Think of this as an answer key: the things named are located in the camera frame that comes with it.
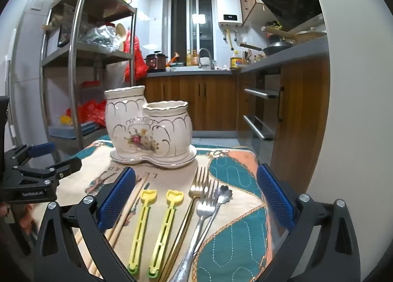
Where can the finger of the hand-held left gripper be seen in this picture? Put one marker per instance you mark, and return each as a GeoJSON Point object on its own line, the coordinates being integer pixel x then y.
{"type": "Point", "coordinates": [64, 166]}
{"type": "Point", "coordinates": [41, 149]}

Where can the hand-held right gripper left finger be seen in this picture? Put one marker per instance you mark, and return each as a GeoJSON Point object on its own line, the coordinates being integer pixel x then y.
{"type": "Point", "coordinates": [116, 199]}

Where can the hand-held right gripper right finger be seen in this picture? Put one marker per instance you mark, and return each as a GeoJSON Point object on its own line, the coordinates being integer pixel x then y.
{"type": "Point", "coordinates": [276, 196]}

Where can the yellow plastic sealing clip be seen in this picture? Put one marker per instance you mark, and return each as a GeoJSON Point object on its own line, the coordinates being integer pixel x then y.
{"type": "Point", "coordinates": [162, 232]}
{"type": "Point", "coordinates": [141, 223]}

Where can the silver fork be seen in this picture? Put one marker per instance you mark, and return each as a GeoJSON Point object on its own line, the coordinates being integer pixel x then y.
{"type": "Point", "coordinates": [204, 209]}

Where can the floral ceramic utensil holder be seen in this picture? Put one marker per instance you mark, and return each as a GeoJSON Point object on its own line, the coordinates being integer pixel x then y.
{"type": "Point", "coordinates": [147, 128]}

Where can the gold fork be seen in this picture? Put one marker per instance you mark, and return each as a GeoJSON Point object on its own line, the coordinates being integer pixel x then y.
{"type": "Point", "coordinates": [196, 191]}

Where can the silver flower spoon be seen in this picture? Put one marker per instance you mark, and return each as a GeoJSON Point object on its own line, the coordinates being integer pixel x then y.
{"type": "Point", "coordinates": [223, 196]}

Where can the printed tablecloth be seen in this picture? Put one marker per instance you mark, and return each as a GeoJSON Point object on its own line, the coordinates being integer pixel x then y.
{"type": "Point", "coordinates": [239, 239]}

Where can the crumpled red plastic bag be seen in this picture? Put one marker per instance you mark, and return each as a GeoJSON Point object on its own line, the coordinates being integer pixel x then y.
{"type": "Point", "coordinates": [92, 110]}

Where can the white ceramic holder tray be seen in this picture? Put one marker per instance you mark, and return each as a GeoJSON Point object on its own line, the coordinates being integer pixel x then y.
{"type": "Point", "coordinates": [184, 159]}

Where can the wooden cabinet end panel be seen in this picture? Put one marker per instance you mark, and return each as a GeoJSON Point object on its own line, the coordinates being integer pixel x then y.
{"type": "Point", "coordinates": [301, 116]}

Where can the wooden base cabinet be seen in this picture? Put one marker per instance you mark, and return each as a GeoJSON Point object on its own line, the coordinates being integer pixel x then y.
{"type": "Point", "coordinates": [190, 100]}

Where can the clear plastic bag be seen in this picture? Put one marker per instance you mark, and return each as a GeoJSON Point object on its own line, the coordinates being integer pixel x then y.
{"type": "Point", "coordinates": [101, 37]}

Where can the hanging red plastic bag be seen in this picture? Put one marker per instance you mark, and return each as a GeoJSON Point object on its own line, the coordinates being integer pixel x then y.
{"type": "Point", "coordinates": [135, 60]}

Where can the grey countertop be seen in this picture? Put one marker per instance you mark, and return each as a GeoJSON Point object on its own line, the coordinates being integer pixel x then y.
{"type": "Point", "coordinates": [276, 62]}

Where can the dark red rice cooker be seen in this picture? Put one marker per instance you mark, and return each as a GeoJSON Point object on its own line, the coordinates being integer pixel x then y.
{"type": "Point", "coordinates": [155, 61]}

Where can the yellow oil bottle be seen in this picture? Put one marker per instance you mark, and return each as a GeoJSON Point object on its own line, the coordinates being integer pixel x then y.
{"type": "Point", "coordinates": [235, 61]}

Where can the black wok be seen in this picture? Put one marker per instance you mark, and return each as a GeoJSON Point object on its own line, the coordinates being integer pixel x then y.
{"type": "Point", "coordinates": [276, 50]}

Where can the steel sink faucet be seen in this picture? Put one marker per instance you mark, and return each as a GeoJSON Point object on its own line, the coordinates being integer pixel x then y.
{"type": "Point", "coordinates": [211, 62]}

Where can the metal shelf rack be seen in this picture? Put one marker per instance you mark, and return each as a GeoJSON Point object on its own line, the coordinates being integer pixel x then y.
{"type": "Point", "coordinates": [101, 5]}

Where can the kitchen window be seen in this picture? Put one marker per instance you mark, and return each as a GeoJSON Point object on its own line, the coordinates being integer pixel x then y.
{"type": "Point", "coordinates": [181, 23]}

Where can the white water heater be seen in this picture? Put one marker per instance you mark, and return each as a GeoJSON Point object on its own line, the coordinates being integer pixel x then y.
{"type": "Point", "coordinates": [228, 5]}

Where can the white wall switch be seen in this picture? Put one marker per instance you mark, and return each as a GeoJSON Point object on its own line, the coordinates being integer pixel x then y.
{"type": "Point", "coordinates": [36, 4]}

